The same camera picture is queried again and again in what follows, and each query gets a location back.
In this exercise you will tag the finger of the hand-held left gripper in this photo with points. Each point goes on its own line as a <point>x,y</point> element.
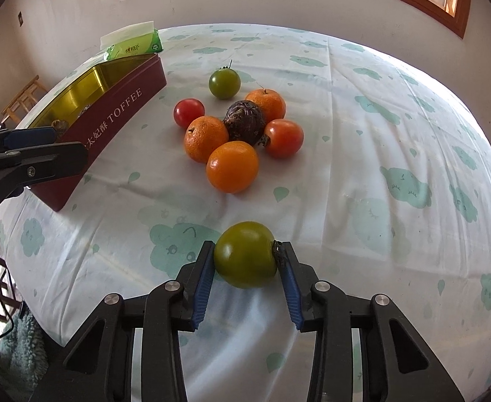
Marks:
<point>32,136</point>
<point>44,161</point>

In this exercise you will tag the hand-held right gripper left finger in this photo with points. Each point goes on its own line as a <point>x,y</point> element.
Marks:
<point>199,291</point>

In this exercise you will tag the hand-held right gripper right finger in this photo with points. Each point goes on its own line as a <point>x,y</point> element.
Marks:
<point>291,297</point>

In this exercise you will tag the large green tomato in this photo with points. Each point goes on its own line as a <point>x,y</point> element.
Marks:
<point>245,255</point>

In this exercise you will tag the dark red tin box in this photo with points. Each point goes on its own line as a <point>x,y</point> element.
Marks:
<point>115,109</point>

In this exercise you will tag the orange tangerine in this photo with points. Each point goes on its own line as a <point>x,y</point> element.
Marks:
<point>203,140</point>
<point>268,102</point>
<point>232,167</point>

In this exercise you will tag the small red tomato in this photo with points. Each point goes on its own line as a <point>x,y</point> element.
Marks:
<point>188,113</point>

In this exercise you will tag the large red tomato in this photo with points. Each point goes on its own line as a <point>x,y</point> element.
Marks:
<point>285,138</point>

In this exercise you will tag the dark brown water chestnut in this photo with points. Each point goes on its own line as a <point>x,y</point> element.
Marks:
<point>59,127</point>
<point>244,122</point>

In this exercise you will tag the wooden chair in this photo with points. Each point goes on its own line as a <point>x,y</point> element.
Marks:
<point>21,98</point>

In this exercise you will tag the green tissue pack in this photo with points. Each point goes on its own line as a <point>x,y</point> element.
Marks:
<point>138,44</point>

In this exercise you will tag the teal fuzzy cloth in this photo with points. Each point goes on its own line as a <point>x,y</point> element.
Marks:
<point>25,343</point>

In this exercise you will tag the cloud print tablecloth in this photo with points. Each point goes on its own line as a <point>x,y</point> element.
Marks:
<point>354,134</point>

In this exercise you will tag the green tomato with stem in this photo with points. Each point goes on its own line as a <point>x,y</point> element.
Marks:
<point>224,83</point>

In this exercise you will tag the brown wooden window frame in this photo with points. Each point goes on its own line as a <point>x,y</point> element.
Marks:
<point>462,21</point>

